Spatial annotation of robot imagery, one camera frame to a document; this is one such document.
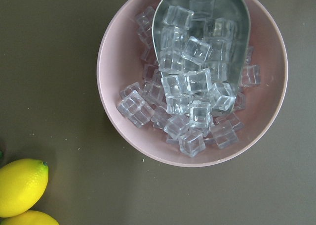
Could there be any pink bowl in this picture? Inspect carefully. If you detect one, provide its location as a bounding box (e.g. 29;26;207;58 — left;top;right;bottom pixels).
97;0;288;167

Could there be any metal ice scoop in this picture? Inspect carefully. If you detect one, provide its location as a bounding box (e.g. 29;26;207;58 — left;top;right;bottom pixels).
151;0;251;115

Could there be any yellow lemon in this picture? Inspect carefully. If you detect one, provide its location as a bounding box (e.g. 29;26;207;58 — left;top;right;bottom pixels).
0;210;59;225
0;158;49;218

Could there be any yellow lemon lower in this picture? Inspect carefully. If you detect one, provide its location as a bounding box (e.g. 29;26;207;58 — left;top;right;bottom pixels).
0;210;59;225

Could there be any pile of clear ice cubes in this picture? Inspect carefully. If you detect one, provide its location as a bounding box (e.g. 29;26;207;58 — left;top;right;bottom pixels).
117;0;251;157

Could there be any yellow lemon upper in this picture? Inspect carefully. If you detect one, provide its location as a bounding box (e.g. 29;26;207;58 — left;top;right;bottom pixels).
0;158;49;218

